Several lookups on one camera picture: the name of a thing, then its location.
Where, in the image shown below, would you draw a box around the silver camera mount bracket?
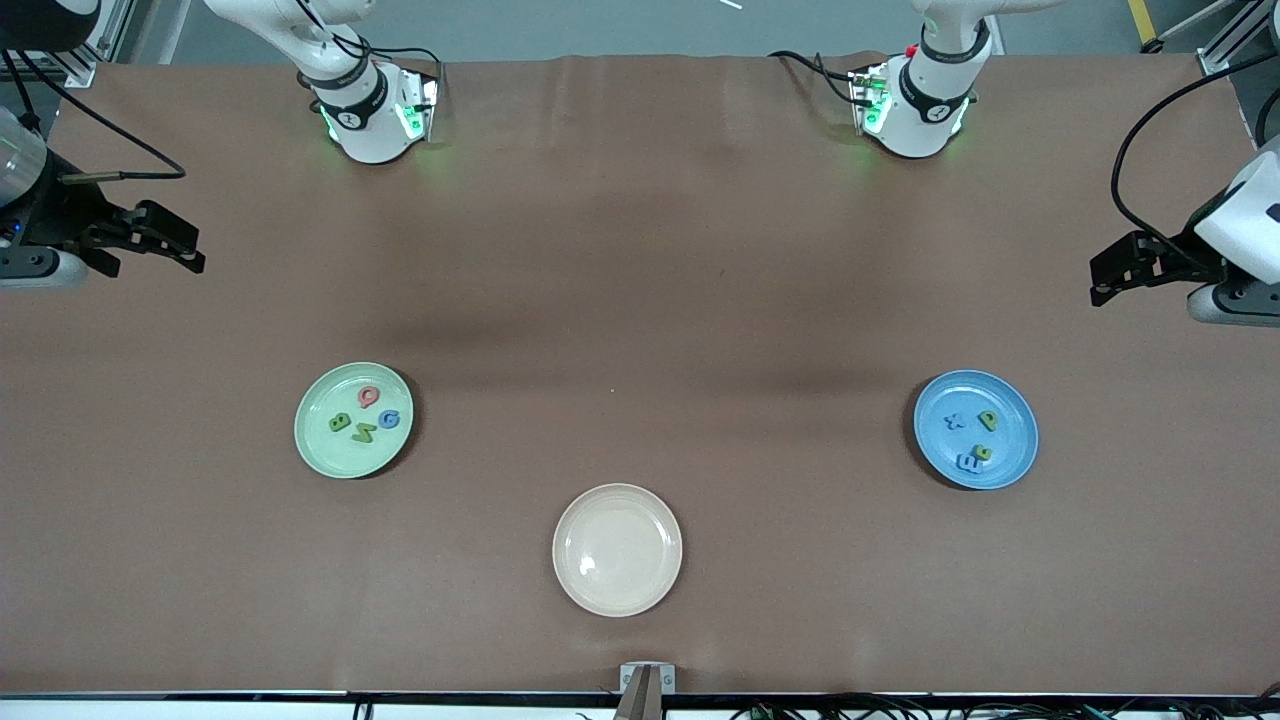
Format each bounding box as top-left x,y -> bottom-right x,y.
615,663 -> 677,720

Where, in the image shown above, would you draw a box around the light green plate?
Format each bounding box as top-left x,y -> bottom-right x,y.
294,362 -> 415,479

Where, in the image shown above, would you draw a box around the blue plate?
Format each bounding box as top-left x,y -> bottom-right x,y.
913,370 -> 1039,491

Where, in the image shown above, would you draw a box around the aluminium frame profile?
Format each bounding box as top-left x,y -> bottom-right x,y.
1195,0 -> 1280,78
40,0 -> 136,88

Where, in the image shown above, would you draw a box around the black base cable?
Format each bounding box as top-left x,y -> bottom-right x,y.
330,35 -> 446,101
768,50 -> 861,106

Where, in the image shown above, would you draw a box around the silver base connector box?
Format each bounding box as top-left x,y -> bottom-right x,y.
395,70 -> 441,143
848,62 -> 891,136

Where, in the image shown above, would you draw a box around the brown table cover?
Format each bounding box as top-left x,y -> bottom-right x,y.
0,52 -> 1280,696

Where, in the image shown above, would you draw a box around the tangled black cables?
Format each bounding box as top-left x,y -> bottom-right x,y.
730,695 -> 1280,720

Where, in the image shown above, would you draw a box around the white table edge profile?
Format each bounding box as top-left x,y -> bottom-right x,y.
0,692 -> 1280,720

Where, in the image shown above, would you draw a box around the beige plate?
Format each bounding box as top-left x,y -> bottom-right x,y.
552,484 -> 684,618

